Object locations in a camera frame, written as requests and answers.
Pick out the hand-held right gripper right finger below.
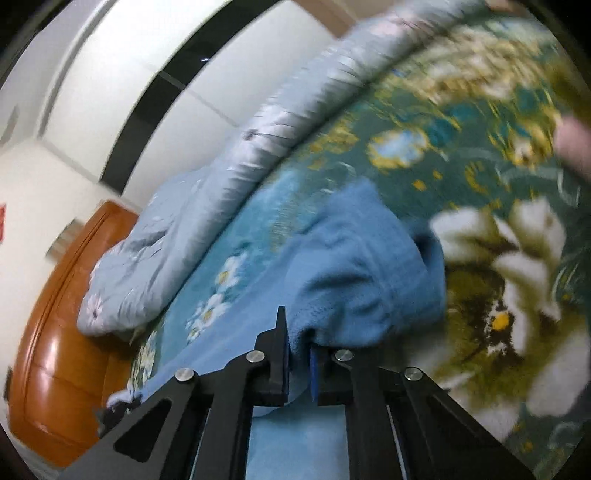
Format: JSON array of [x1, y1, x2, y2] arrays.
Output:
[[309, 345, 539, 480]]

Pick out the wooden headboard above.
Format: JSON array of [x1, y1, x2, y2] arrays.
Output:
[[8, 199, 141, 470]]

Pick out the blue knit garment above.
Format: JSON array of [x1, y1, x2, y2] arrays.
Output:
[[245, 178, 448, 480]]

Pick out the light blue floral quilt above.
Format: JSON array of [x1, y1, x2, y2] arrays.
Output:
[[76, 0, 490, 342]]

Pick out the white wardrobe with black trim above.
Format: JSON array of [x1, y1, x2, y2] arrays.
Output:
[[0, 0, 365, 204]]

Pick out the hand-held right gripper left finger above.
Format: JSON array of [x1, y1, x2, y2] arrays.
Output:
[[58, 305, 291, 480]]

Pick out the person's left forearm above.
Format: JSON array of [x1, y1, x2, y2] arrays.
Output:
[[553, 113, 591, 181]]

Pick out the green floral blanket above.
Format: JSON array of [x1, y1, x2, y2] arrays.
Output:
[[124, 9, 591, 480]]

